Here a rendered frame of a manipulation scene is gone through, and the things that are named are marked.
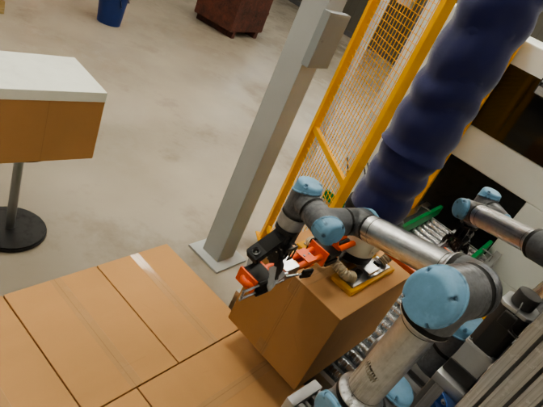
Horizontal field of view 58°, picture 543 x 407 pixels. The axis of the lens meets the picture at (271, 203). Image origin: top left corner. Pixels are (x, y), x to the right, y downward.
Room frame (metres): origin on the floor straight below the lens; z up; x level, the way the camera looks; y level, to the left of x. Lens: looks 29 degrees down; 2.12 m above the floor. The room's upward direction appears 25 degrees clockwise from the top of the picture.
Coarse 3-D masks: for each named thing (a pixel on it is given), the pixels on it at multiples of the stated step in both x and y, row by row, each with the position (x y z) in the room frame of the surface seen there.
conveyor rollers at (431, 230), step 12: (420, 228) 3.41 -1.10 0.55; (432, 228) 3.53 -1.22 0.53; (444, 228) 3.59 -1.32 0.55; (432, 240) 3.33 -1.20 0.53; (456, 252) 3.33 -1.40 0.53; (396, 300) 2.38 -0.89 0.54; (396, 312) 2.28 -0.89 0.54; (384, 324) 2.12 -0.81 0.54; (372, 336) 1.98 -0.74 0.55; (360, 348) 1.87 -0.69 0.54; (336, 360) 1.73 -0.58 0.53; (360, 360) 1.78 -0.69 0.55; (336, 372) 1.64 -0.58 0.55
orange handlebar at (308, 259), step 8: (304, 248) 1.41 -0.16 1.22; (312, 248) 1.44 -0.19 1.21; (344, 248) 1.54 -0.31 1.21; (296, 256) 1.35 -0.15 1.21; (304, 256) 1.36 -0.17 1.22; (312, 256) 1.39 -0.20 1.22; (320, 256) 1.41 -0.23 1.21; (272, 264) 1.26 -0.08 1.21; (304, 264) 1.33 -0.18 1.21; (312, 264) 1.38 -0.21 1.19; (400, 264) 1.62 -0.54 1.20; (408, 272) 1.60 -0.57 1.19; (240, 280) 1.13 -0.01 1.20; (248, 280) 1.13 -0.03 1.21
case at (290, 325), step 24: (288, 288) 1.44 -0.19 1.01; (312, 288) 1.42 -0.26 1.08; (336, 288) 1.48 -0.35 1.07; (384, 288) 1.61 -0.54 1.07; (240, 312) 1.51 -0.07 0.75; (264, 312) 1.46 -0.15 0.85; (288, 312) 1.42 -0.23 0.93; (312, 312) 1.38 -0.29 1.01; (336, 312) 1.35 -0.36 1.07; (360, 312) 1.47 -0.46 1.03; (384, 312) 1.77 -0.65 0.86; (264, 336) 1.44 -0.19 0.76; (288, 336) 1.39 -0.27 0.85; (312, 336) 1.35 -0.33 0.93; (336, 336) 1.38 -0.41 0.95; (360, 336) 1.68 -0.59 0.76; (288, 360) 1.37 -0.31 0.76; (312, 360) 1.33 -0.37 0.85
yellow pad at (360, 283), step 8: (376, 256) 1.78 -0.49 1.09; (376, 264) 1.69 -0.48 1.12; (360, 272) 1.57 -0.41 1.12; (376, 272) 1.66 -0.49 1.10; (384, 272) 1.69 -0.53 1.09; (336, 280) 1.51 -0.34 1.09; (344, 280) 1.52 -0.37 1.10; (360, 280) 1.56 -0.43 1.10; (368, 280) 1.59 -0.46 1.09; (376, 280) 1.63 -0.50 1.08; (344, 288) 1.48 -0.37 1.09; (352, 288) 1.50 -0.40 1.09; (360, 288) 1.52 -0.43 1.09
